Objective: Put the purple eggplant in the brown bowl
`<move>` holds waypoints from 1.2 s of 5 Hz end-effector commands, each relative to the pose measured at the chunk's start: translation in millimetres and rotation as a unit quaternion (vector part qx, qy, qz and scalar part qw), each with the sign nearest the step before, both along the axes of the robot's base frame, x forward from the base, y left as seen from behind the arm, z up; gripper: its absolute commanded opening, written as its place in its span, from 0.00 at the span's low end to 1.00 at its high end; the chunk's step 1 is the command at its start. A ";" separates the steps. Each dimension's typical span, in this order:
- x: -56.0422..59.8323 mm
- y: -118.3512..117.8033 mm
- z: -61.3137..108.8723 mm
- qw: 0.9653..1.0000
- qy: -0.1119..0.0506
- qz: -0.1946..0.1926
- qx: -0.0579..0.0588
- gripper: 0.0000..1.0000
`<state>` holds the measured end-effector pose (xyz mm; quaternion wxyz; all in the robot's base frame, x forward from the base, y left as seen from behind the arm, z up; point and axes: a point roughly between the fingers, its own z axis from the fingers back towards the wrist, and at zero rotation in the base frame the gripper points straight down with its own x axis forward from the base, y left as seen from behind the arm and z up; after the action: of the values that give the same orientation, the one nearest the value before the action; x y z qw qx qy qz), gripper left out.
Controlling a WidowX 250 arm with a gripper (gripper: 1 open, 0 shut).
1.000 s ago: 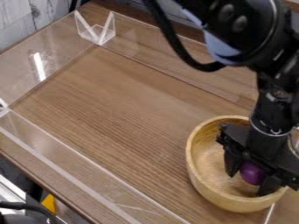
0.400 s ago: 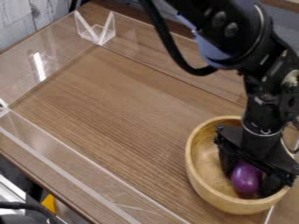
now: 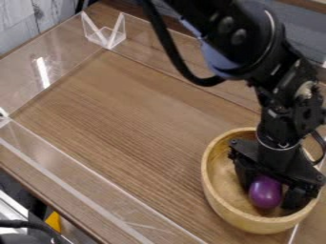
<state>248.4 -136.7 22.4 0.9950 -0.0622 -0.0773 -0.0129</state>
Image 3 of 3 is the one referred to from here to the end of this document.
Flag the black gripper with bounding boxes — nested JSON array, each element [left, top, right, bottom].
[[230, 137, 326, 211]]

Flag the purple toy eggplant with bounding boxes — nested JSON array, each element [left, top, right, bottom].
[[249, 175, 284, 209]]

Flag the light wooden bowl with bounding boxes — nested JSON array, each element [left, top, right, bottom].
[[202, 128, 320, 234]]

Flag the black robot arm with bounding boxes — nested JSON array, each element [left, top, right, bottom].
[[163, 0, 326, 210]]

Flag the black cable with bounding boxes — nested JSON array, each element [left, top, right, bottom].
[[139, 0, 228, 88]]

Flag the clear acrylic wall panel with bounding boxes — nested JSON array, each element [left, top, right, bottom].
[[0, 108, 205, 244]]

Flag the clear acrylic corner bracket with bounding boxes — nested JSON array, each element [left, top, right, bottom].
[[81, 12, 126, 51]]

